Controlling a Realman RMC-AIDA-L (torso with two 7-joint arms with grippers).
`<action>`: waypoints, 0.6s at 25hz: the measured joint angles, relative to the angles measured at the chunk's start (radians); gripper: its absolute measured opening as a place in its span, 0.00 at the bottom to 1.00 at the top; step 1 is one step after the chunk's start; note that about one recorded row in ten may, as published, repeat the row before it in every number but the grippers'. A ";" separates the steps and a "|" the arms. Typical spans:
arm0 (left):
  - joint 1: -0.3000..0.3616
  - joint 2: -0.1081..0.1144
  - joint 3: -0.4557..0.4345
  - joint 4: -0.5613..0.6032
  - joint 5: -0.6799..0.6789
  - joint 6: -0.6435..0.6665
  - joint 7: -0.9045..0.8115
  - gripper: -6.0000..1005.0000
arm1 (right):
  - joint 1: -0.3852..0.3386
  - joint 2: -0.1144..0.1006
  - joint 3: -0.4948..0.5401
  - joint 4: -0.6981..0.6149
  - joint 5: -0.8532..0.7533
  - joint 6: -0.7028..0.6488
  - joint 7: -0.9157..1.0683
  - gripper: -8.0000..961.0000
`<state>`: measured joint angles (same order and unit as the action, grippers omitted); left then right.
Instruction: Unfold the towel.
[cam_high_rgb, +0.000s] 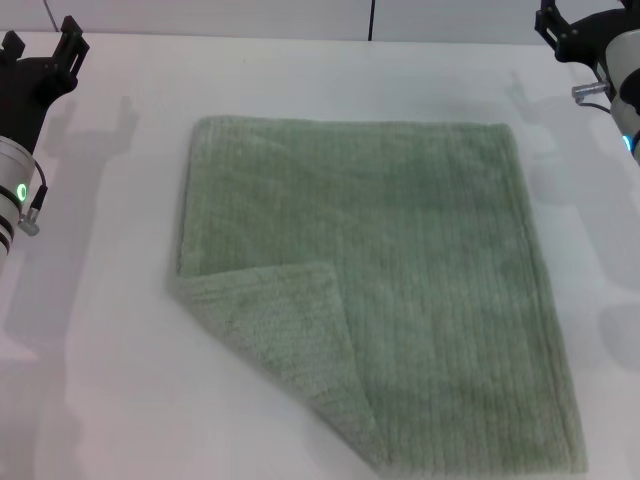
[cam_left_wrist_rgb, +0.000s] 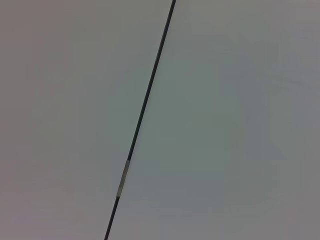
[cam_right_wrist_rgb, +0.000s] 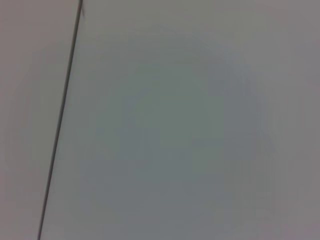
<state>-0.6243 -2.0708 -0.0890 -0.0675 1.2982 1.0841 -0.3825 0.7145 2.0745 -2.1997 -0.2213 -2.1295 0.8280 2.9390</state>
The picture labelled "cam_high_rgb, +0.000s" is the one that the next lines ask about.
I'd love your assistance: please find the wrist cable with plug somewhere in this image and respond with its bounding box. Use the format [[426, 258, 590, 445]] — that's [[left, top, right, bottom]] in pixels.
[[18, 167, 50, 236], [571, 81, 615, 115]]

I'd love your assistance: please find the right wrist cable with plug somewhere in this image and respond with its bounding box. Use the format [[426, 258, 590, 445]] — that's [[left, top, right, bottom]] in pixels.
[[571, 81, 615, 115]]

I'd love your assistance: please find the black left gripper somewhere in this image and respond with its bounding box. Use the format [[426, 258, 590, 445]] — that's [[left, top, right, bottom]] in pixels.
[[0, 14, 92, 151]]

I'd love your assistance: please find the green ribbed towel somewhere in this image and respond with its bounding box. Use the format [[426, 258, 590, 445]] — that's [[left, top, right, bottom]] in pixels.
[[167, 115, 589, 474]]

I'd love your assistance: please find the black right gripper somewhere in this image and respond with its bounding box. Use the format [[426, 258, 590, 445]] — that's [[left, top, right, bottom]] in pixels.
[[534, 0, 629, 66]]

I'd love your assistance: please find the left wrist cable with plug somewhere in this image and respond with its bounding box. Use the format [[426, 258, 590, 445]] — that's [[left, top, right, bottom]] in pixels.
[[18, 167, 50, 236]]

